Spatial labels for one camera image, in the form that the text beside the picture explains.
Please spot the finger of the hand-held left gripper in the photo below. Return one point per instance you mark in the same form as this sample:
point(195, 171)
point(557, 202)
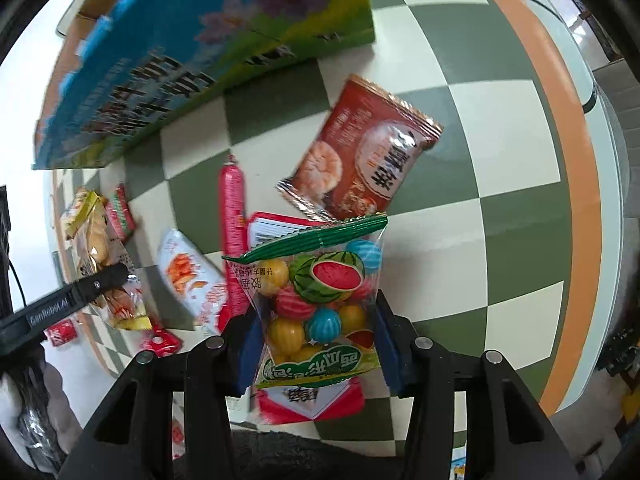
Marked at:
point(65, 302)

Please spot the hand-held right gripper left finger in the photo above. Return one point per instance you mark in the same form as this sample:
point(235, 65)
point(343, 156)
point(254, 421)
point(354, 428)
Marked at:
point(245, 352)

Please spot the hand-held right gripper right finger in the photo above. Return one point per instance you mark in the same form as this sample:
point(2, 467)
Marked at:
point(387, 355)

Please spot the yellow snack packet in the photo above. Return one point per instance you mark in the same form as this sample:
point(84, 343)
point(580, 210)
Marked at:
point(92, 240)

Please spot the clear gumball candy bag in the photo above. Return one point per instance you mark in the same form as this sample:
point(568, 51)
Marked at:
point(320, 280)

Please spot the red snack packet green trim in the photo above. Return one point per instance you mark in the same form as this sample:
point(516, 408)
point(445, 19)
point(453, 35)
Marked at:
point(120, 212)

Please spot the white and green cardboard box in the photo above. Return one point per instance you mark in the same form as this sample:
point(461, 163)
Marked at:
point(175, 60)

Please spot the red soda can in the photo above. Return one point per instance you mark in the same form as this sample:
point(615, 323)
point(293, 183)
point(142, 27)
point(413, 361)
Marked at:
point(60, 332)

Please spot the red and white snack packet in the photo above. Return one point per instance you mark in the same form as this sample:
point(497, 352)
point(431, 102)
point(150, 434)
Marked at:
point(310, 405)

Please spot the small red candy packet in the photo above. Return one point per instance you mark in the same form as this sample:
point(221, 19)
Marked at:
point(160, 342)

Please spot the white and orange snack packet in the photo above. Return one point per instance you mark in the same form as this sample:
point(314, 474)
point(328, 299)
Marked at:
point(187, 270)

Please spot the pink sausage stick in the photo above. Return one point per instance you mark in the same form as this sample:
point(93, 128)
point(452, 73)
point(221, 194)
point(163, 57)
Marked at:
point(232, 210)

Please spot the brown shrimp cracker packet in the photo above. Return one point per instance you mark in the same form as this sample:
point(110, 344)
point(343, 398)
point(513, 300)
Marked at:
point(360, 160)

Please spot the green and white checkered mat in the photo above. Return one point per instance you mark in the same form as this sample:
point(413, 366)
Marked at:
point(500, 185)

